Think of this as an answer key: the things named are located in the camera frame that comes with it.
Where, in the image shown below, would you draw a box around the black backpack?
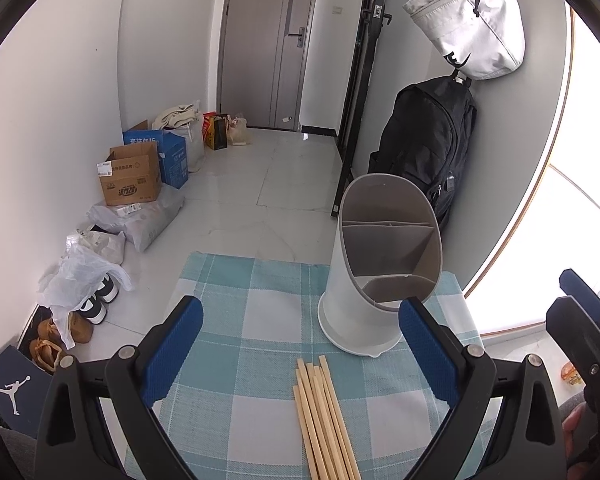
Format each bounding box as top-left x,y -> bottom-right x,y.
368,72 -> 477,228

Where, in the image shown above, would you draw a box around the black white sneakers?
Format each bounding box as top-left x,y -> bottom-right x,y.
78,274 -> 119,325

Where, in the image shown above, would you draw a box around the white hanging bag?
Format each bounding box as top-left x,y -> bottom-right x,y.
403,0 -> 526,80

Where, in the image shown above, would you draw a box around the cream cloth bag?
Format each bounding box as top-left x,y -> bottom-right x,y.
151,101 -> 200,130

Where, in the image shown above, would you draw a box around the white grey utensil holder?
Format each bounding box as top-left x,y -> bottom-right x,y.
317,174 -> 443,358

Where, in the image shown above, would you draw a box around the blue cardboard box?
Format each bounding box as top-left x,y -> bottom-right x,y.
122,124 -> 188,188

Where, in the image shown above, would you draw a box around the grey entrance door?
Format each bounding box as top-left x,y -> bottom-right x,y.
218,0 -> 315,131

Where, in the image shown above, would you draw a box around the brown shoe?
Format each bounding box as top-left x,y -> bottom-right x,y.
29,338 -> 65,374
38,312 -> 93,344

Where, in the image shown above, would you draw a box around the black metal stand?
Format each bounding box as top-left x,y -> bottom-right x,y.
332,0 -> 392,218

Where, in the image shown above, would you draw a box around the white plastic bag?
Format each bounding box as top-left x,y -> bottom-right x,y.
38,245 -> 134,350

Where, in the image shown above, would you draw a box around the teal white checkered cloth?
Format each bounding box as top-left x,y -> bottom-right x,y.
122,251 -> 496,480

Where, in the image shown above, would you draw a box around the wooden chopstick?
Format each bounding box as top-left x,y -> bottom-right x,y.
310,366 -> 350,479
292,385 -> 325,480
318,356 -> 362,480
304,363 -> 348,479
297,359 -> 337,479

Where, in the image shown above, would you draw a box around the brown cardboard box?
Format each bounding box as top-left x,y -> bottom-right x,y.
97,141 -> 162,206

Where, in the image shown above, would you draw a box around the navy jordan shoe box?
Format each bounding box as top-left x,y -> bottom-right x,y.
0,346 -> 52,439

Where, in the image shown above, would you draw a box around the grey plastic parcel bag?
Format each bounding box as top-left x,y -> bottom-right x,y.
87,185 -> 185,252

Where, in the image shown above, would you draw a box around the person's right hand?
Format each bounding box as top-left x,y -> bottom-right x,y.
562,402 -> 586,458

